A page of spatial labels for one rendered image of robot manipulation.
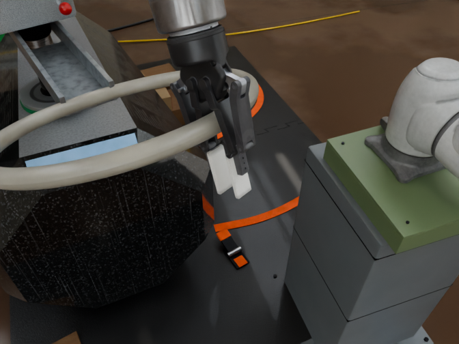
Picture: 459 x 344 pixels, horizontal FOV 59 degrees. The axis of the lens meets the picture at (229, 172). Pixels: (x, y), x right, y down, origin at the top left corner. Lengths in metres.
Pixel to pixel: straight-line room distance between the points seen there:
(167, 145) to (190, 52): 0.12
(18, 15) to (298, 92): 2.15
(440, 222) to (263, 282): 0.98
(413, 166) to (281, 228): 1.03
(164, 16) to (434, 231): 0.80
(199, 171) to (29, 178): 0.95
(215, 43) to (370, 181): 0.70
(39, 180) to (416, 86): 0.81
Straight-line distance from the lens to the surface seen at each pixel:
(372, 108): 2.97
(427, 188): 1.13
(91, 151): 1.27
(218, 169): 0.60
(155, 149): 0.51
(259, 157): 2.39
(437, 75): 1.02
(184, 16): 0.49
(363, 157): 1.16
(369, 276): 1.18
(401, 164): 1.14
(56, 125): 1.38
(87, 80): 1.06
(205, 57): 0.51
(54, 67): 1.14
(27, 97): 1.44
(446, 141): 1.00
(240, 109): 0.51
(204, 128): 0.53
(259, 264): 1.91
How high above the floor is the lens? 1.61
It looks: 44 degrees down
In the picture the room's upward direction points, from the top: straight up
